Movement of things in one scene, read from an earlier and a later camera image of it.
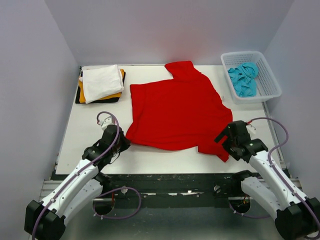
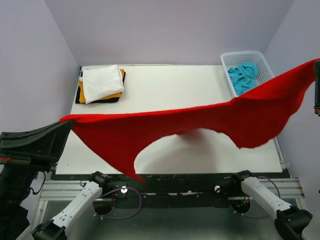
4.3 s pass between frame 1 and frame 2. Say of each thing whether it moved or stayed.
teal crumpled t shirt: stayed
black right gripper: moved
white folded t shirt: stayed
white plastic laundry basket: moved
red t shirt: moved
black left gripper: moved
